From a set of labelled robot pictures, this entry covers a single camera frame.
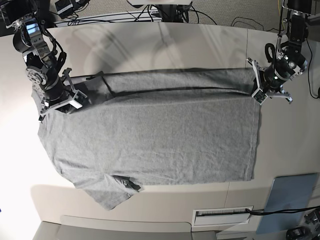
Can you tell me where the black cable on table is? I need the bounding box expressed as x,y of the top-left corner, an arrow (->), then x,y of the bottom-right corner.
246,206 -> 320,216

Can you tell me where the black cable at right edge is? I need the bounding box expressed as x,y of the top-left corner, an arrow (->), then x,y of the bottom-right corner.
230,16 -> 320,100

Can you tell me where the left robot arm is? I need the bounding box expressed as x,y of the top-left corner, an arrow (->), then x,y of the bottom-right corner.
247,0 -> 312,105

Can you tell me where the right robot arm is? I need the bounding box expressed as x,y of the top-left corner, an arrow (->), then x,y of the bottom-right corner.
0,0 -> 88,122

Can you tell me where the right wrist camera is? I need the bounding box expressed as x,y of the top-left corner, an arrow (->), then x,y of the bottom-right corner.
69,90 -> 87,109

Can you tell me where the black device bottom right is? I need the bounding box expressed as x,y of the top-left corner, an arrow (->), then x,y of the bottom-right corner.
285,226 -> 311,240

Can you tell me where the white cable grommet plate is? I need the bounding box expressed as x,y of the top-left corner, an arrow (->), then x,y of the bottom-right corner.
191,206 -> 253,228

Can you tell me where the black cable bundle under table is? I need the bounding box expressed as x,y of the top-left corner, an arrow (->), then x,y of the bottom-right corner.
132,2 -> 218,25

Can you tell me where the blue-grey flat panel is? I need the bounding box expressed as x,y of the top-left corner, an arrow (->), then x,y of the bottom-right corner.
256,173 -> 319,235

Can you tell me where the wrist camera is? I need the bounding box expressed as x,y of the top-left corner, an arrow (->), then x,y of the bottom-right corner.
69,90 -> 87,109
251,88 -> 268,105

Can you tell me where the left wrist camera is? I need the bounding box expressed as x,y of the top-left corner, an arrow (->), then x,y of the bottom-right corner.
251,88 -> 268,105

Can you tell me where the grey T-shirt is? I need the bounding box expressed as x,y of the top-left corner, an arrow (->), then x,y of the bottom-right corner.
38,68 -> 260,210

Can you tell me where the yellow cable on floor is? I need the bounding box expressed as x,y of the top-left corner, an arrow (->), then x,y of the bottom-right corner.
276,0 -> 288,33

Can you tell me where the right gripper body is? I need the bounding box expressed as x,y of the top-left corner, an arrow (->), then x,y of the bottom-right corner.
38,67 -> 81,123

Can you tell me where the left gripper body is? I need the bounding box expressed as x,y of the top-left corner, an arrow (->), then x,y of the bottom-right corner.
246,58 -> 293,103

